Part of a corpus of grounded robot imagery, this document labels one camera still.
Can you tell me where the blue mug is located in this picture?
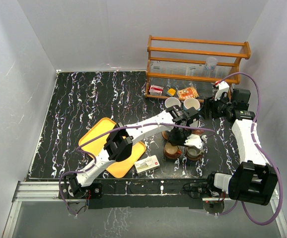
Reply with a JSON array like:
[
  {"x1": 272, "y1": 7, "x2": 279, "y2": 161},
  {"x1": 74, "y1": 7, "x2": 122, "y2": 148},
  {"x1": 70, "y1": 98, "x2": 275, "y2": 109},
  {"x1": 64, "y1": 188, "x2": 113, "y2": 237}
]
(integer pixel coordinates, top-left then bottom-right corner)
[{"x1": 183, "y1": 98, "x2": 201, "y2": 111}]

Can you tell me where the grey cup white inside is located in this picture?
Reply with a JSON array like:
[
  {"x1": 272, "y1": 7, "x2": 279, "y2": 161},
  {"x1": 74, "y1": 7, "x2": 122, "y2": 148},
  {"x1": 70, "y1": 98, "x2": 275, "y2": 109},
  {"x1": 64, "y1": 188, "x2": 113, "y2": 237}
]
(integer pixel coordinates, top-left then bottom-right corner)
[{"x1": 164, "y1": 97, "x2": 181, "y2": 109}]

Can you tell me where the white yellow box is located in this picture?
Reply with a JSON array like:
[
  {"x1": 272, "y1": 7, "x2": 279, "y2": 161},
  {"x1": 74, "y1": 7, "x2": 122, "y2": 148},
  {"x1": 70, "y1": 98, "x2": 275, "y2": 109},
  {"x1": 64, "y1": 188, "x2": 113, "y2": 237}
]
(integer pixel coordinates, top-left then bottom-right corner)
[{"x1": 134, "y1": 155, "x2": 160, "y2": 175}]

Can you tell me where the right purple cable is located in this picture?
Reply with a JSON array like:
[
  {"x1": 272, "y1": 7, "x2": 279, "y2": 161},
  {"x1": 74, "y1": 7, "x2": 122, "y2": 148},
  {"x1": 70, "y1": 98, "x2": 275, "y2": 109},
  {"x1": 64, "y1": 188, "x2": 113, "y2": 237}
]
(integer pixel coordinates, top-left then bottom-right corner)
[{"x1": 214, "y1": 72, "x2": 283, "y2": 226}]

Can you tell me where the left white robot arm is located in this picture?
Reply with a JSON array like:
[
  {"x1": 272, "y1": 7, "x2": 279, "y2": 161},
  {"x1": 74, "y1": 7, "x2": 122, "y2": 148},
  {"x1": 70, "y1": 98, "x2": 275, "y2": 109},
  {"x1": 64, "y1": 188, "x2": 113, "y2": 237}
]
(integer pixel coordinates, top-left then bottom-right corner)
[{"x1": 61, "y1": 105, "x2": 203, "y2": 198}]

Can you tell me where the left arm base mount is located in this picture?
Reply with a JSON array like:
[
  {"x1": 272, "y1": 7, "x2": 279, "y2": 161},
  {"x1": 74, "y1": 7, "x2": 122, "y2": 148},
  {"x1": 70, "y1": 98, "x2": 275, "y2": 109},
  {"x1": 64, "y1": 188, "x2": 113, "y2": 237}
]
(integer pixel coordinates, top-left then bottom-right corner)
[{"x1": 56, "y1": 173, "x2": 103, "y2": 219}]

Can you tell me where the light wooden coaster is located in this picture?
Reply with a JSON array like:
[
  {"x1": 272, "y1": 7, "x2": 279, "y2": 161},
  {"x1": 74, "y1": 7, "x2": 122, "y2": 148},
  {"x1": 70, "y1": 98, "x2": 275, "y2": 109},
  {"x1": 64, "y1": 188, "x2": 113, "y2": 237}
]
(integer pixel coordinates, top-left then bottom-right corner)
[{"x1": 161, "y1": 131, "x2": 168, "y2": 140}]

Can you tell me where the grey green cup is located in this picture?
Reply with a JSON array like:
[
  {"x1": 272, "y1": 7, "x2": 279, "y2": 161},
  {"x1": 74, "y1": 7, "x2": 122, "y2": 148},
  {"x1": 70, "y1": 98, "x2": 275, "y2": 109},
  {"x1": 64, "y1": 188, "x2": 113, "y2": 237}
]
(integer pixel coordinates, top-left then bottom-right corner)
[{"x1": 185, "y1": 147, "x2": 204, "y2": 159}]

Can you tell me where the dark wooden coaster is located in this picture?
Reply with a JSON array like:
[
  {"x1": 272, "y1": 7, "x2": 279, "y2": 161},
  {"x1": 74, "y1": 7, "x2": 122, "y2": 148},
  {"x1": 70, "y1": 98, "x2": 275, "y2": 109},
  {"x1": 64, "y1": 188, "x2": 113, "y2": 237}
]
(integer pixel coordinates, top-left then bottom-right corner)
[
  {"x1": 185, "y1": 147, "x2": 204, "y2": 161},
  {"x1": 163, "y1": 149, "x2": 182, "y2": 160}
]

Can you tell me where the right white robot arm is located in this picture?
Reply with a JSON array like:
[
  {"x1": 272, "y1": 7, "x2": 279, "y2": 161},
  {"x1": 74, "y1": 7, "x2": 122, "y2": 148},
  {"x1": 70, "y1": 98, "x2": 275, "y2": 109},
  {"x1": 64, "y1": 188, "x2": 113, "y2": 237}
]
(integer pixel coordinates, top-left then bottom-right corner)
[{"x1": 201, "y1": 86, "x2": 278, "y2": 206}]

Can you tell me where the orange snack packet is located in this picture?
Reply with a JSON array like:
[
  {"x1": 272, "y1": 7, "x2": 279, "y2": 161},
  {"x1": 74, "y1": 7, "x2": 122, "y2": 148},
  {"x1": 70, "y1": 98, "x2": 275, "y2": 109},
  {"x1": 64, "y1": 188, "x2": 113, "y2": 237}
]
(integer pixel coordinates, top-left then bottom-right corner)
[{"x1": 177, "y1": 86, "x2": 199, "y2": 100}]

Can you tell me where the yellow grey sponge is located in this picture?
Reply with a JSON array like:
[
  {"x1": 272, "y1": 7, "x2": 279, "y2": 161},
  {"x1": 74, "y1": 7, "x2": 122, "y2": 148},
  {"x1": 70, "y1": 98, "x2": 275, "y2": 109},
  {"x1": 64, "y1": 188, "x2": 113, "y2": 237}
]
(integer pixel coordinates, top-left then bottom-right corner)
[{"x1": 166, "y1": 88, "x2": 176, "y2": 97}]

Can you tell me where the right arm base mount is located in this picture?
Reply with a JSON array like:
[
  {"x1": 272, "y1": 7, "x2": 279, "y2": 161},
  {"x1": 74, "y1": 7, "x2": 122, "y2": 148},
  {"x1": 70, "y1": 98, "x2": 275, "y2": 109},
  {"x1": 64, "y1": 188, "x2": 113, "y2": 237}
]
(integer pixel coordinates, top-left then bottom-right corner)
[{"x1": 181, "y1": 172, "x2": 237, "y2": 217}]

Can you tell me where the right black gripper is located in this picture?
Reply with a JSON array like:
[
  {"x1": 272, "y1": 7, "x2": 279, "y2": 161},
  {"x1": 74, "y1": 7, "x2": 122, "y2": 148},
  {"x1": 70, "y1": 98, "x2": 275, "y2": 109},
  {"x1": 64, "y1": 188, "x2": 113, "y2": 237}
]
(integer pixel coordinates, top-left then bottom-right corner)
[{"x1": 199, "y1": 92, "x2": 233, "y2": 120}]

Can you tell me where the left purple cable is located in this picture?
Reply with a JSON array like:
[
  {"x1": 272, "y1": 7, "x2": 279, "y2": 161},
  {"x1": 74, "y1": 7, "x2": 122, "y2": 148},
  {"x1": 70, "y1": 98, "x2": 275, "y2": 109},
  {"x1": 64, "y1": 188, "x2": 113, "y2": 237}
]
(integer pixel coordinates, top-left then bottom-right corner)
[{"x1": 58, "y1": 125, "x2": 216, "y2": 219}]

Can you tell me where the red white box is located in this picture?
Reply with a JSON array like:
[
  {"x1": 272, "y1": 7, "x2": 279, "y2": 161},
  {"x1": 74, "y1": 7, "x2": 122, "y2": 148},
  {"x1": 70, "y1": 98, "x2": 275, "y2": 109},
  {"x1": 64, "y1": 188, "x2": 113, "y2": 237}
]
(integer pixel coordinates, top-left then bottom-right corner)
[{"x1": 148, "y1": 85, "x2": 164, "y2": 96}]

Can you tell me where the orange wooden shelf rack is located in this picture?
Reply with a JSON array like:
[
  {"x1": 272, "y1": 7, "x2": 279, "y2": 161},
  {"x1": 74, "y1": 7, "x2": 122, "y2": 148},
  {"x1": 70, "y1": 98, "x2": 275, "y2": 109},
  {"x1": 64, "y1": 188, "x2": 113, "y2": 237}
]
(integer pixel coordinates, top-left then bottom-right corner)
[{"x1": 144, "y1": 35, "x2": 251, "y2": 100}]

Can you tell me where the purple cable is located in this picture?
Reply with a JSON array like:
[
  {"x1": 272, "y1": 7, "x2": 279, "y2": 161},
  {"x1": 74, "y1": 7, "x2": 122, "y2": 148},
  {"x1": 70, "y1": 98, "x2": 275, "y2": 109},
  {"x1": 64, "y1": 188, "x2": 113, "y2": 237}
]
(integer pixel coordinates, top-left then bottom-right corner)
[
  {"x1": 58, "y1": 125, "x2": 216, "y2": 219},
  {"x1": 214, "y1": 72, "x2": 283, "y2": 226}
]

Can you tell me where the clear plastic cup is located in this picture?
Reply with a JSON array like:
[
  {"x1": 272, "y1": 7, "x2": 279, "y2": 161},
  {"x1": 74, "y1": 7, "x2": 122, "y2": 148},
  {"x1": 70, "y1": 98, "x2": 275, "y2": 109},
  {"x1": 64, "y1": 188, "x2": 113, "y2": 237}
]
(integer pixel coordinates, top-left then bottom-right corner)
[{"x1": 205, "y1": 57, "x2": 218, "y2": 71}]

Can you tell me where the yellow tray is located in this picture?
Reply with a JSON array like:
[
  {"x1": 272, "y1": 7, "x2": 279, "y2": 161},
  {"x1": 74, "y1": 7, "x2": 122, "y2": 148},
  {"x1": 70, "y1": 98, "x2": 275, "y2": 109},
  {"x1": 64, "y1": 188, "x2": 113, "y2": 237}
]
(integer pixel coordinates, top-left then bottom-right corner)
[{"x1": 78, "y1": 118, "x2": 146, "y2": 179}]

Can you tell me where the brown white cup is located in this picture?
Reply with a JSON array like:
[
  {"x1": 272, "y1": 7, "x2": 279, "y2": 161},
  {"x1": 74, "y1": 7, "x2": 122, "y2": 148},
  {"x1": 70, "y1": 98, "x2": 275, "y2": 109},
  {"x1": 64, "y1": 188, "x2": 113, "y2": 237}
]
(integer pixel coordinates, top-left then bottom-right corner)
[{"x1": 192, "y1": 129, "x2": 205, "y2": 135}]

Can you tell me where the small orange cup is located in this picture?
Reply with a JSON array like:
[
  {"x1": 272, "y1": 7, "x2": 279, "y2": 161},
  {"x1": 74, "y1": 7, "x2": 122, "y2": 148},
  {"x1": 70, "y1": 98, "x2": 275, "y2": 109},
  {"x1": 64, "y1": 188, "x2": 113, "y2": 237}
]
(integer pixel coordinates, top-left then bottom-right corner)
[{"x1": 163, "y1": 143, "x2": 181, "y2": 154}]

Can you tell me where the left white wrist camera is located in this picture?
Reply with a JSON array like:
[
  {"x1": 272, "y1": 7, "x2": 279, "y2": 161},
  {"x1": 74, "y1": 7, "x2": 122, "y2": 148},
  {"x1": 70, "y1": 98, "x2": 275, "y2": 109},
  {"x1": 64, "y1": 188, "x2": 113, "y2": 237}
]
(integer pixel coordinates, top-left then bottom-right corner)
[{"x1": 184, "y1": 134, "x2": 208, "y2": 150}]

